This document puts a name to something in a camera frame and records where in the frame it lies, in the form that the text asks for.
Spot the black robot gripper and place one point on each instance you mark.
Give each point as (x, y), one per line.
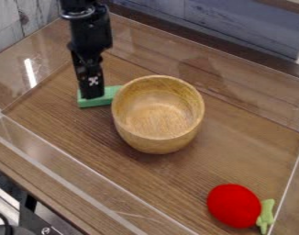
(92, 38)

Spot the green rectangular block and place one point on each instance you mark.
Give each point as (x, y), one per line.
(101, 101)

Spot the brown wooden bowl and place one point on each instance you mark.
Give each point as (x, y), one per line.
(158, 112)

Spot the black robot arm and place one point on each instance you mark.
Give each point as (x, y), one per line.
(77, 6)

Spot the red plush tomato toy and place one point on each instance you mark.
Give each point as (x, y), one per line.
(237, 207)

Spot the clear acrylic tray wall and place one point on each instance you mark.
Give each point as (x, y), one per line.
(98, 205)

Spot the black table leg bracket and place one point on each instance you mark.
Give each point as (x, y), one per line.
(31, 221)

